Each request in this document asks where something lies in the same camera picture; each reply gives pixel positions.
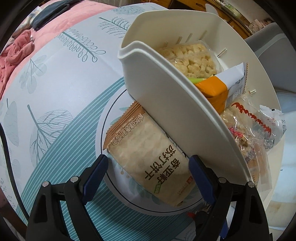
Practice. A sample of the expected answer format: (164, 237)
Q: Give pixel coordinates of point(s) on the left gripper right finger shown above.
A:
(210, 225)

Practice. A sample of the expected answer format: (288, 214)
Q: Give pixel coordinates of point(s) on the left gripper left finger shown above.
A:
(81, 189)

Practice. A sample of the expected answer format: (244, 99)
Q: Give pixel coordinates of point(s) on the beige soda cracker pack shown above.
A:
(142, 149)

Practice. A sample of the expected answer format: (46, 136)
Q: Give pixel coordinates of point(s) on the clear bag round cookies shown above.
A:
(255, 156)

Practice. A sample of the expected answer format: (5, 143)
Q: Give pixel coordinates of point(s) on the nut snack clear pack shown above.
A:
(244, 119)

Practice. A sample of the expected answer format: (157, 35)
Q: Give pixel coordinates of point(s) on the red white snack bag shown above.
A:
(274, 119)

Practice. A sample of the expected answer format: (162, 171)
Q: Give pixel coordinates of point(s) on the orange white snack packet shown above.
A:
(221, 89)

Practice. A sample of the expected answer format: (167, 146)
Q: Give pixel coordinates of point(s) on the green small snack packet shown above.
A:
(196, 80)

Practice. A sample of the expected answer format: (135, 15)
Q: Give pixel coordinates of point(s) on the puffed rice cake pack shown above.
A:
(195, 60)

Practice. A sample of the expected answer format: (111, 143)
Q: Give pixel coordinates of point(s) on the pink quilt blanket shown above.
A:
(74, 15)

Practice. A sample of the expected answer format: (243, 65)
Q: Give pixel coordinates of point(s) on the white plastic organizer bin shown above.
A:
(176, 105)

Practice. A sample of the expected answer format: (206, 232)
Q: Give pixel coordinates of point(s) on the pink crumpled garment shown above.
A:
(15, 53)

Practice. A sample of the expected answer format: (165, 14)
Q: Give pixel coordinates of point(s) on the dark blue folded garment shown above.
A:
(51, 12)

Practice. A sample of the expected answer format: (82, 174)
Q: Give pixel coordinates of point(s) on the grey office chair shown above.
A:
(277, 56)

